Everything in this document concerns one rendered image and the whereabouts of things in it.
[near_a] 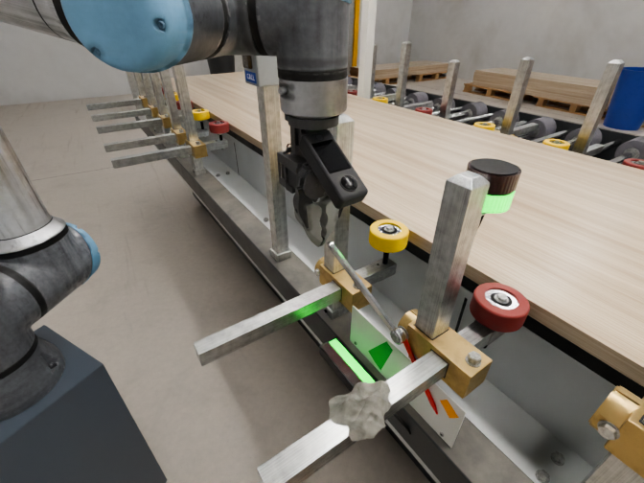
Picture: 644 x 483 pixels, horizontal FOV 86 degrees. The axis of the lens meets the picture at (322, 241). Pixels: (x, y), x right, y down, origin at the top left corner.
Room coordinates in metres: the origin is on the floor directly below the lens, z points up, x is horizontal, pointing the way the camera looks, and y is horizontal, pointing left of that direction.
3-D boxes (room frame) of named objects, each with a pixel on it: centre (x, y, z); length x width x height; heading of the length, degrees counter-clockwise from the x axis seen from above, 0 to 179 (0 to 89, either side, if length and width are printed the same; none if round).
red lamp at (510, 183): (0.39, -0.21, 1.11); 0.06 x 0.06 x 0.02
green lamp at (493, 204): (0.39, -0.21, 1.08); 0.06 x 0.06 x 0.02
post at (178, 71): (1.40, 0.53, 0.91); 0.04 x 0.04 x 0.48; 34
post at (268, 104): (0.79, 0.12, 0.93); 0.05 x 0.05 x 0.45; 34
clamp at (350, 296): (0.56, -0.04, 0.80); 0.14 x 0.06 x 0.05; 34
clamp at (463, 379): (0.35, -0.18, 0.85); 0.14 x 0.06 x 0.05; 34
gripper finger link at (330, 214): (0.50, 0.00, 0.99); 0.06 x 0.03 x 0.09; 34
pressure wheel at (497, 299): (0.39, -0.28, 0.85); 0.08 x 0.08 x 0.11
